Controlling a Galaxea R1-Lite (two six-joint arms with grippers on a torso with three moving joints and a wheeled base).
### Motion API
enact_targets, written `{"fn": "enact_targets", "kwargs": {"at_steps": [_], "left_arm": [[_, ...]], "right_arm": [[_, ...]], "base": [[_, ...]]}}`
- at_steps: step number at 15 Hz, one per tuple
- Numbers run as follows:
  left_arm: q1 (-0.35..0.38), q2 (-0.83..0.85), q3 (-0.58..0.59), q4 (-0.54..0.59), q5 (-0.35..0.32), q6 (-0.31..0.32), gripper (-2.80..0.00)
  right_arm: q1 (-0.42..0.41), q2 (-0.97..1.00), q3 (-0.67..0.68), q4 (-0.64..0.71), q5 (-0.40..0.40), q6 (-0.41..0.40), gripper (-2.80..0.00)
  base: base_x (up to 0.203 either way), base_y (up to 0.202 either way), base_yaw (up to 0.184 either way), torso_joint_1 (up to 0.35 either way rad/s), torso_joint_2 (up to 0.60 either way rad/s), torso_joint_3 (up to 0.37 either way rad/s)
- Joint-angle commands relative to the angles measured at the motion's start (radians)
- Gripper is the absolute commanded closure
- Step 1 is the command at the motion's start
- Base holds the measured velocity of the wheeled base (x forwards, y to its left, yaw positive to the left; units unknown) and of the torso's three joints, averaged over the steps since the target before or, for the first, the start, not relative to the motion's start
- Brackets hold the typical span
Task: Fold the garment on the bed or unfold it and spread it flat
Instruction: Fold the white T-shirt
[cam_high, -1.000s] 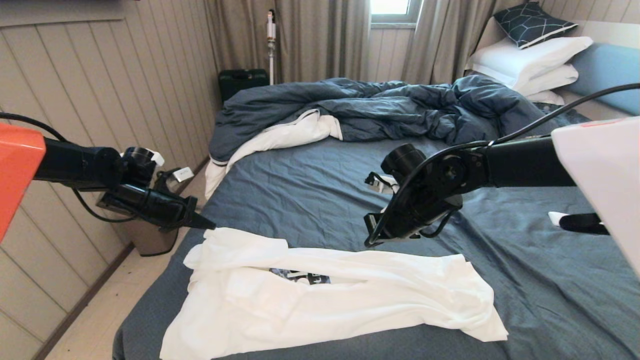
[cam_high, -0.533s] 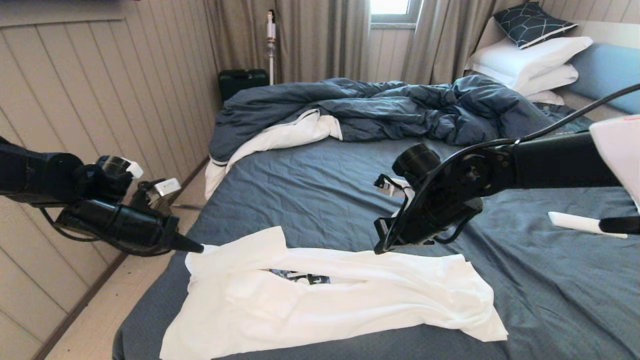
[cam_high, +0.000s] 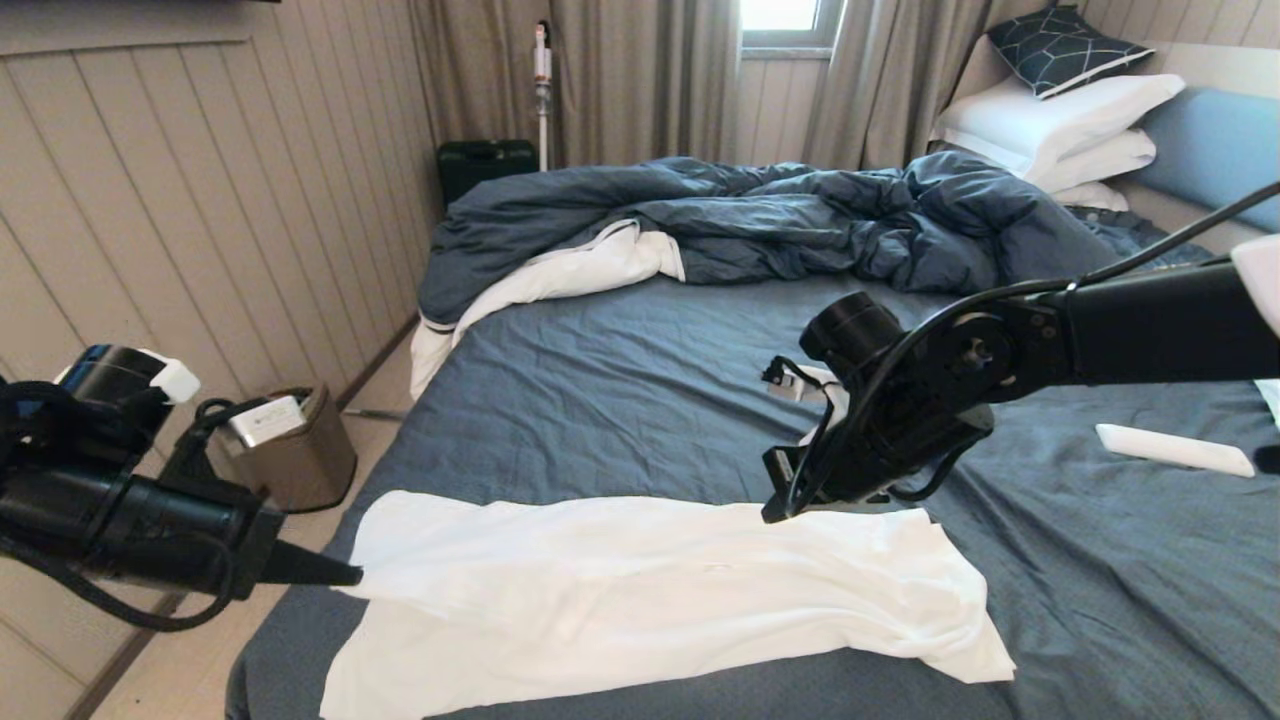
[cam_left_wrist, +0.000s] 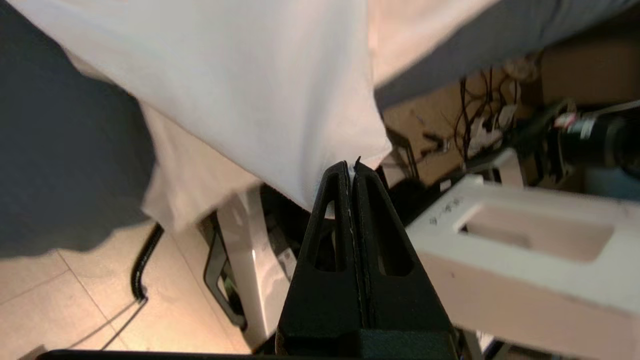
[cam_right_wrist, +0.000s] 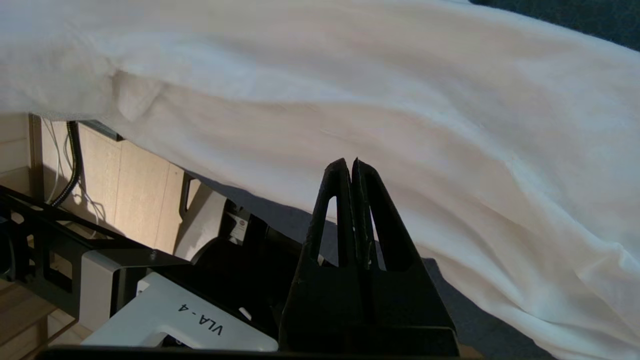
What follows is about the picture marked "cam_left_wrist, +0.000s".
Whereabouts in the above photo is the white robot chassis cover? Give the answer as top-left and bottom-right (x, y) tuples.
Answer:
(405, 172), (640, 360)

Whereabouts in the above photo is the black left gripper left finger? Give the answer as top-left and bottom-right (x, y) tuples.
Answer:
(275, 160), (365, 358)

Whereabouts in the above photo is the white power strip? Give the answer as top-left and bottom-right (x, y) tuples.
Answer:
(467, 102), (518, 153)

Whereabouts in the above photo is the white t-shirt blue print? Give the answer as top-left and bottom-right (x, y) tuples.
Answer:
(7, 0), (501, 233)

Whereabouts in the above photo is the brown cardboard box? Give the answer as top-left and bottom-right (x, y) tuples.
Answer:
(537, 30), (640, 108)

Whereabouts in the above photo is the thin black floor cable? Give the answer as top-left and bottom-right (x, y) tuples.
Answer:
(65, 297), (148, 351)

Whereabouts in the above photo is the black corrugated hose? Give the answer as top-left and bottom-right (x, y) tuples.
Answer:
(130, 222), (166, 304)

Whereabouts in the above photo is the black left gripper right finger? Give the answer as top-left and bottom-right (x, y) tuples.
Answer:
(350, 158), (458, 359)

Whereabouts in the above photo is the black loop handle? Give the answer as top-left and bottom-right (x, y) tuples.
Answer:
(202, 212), (249, 332)

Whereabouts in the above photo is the blue bed with headboard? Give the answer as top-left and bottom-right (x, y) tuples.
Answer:
(0, 0), (640, 260)

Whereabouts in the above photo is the black robot body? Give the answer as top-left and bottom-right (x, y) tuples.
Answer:
(257, 165), (441, 351)

